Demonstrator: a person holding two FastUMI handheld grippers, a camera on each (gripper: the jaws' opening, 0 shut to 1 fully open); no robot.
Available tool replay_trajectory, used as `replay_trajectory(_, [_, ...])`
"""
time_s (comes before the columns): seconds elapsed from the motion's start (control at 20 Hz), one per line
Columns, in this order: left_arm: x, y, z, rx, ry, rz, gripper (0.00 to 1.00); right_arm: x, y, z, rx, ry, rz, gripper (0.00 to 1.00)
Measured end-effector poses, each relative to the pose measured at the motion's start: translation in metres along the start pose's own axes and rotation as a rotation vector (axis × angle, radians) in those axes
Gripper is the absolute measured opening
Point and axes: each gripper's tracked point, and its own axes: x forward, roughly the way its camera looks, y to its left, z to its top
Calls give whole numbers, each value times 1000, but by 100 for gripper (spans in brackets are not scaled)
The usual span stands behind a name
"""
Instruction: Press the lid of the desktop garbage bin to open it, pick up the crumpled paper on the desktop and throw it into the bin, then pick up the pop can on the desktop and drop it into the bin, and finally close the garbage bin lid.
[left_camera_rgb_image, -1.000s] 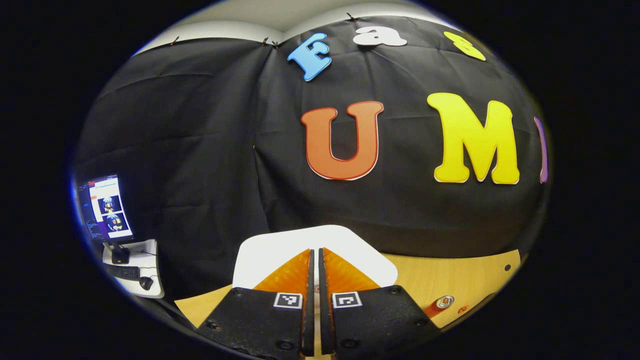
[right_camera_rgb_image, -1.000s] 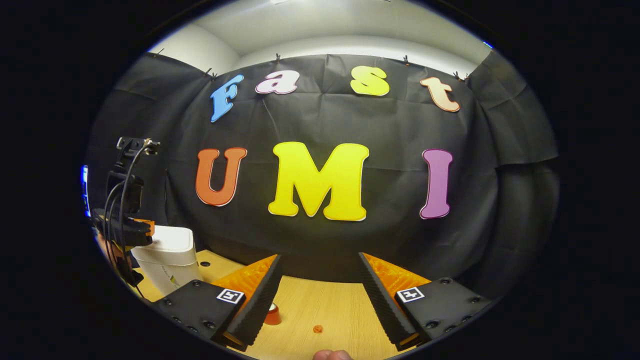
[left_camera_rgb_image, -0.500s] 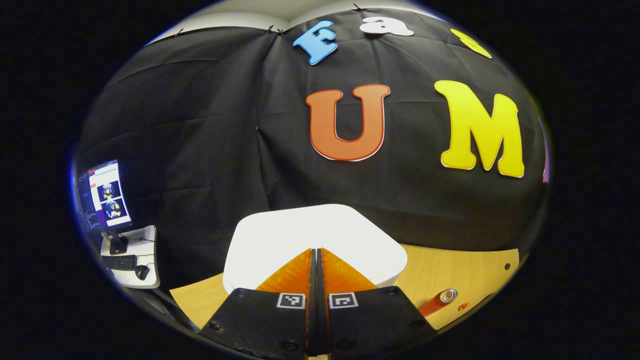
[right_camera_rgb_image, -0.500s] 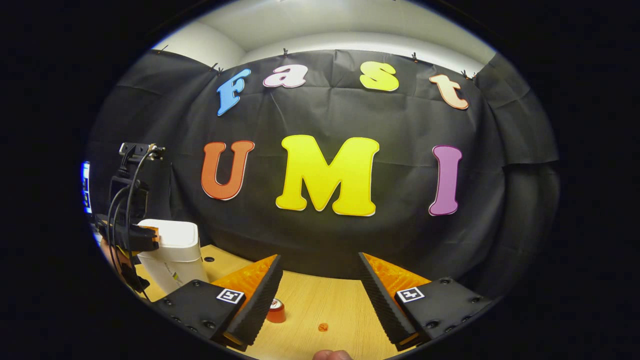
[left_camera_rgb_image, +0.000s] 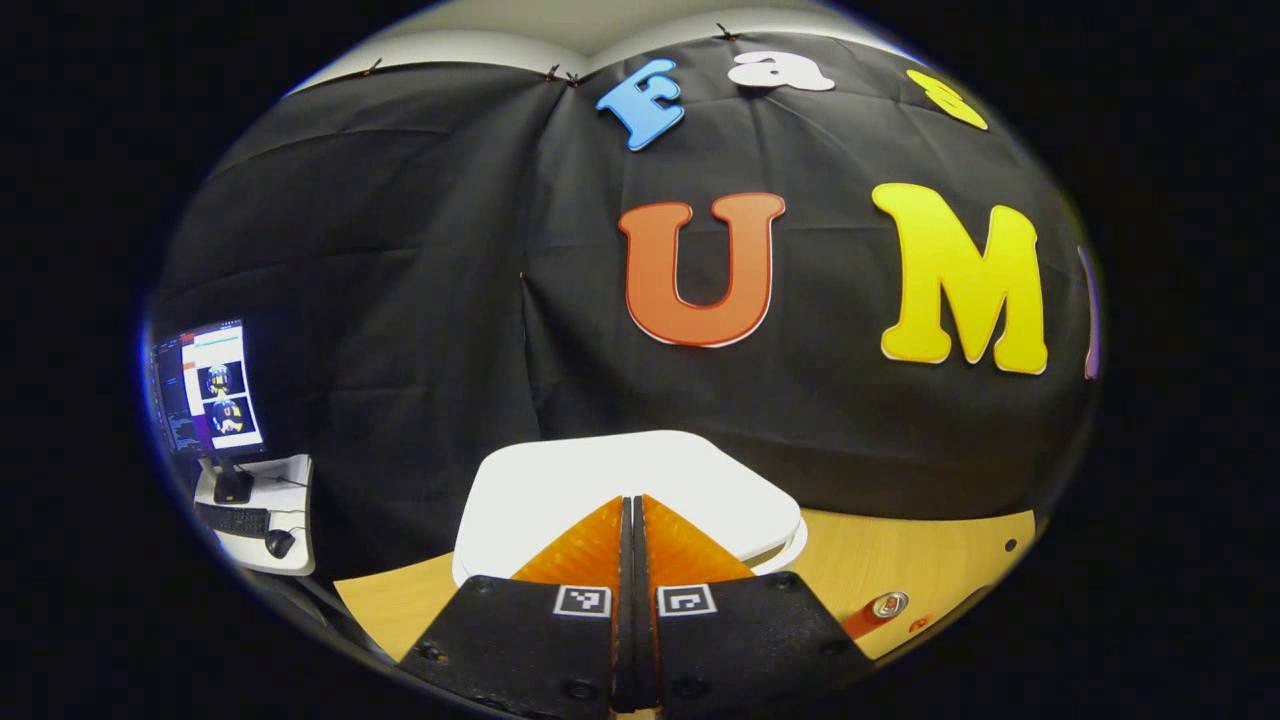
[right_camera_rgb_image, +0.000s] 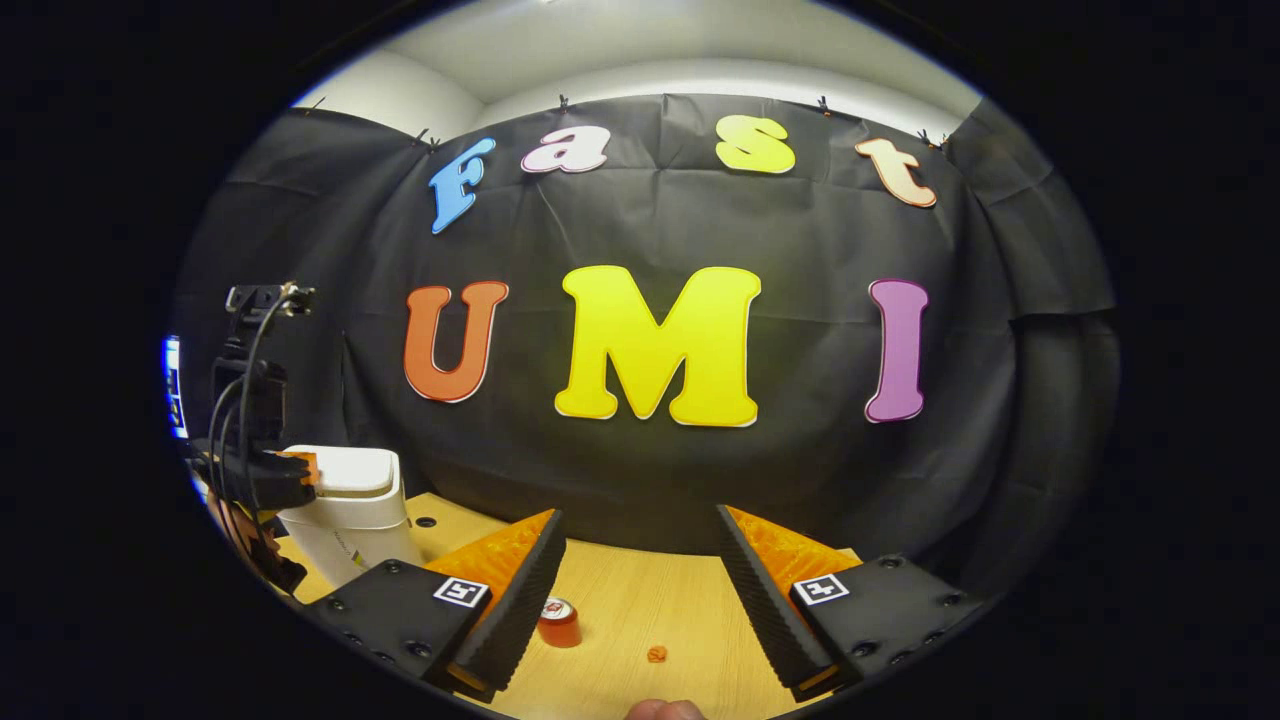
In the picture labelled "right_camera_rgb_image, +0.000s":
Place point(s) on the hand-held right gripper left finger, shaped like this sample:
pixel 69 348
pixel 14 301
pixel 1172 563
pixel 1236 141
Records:
pixel 520 600

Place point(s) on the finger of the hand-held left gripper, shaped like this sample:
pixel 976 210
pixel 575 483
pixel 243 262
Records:
pixel 280 480
pixel 260 545

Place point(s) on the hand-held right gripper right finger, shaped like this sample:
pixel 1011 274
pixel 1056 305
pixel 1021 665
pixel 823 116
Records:
pixel 760 600

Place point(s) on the red pop can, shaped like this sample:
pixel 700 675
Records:
pixel 558 628

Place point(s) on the white desktop garbage bin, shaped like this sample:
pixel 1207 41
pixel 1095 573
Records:
pixel 350 500

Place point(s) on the wooden desktop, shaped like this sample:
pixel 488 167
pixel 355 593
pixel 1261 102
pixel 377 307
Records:
pixel 640 600

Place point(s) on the computer monitor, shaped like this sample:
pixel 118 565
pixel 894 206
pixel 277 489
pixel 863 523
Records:
pixel 175 390

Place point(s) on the black backdrop cloth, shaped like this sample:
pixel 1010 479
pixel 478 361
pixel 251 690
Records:
pixel 700 230

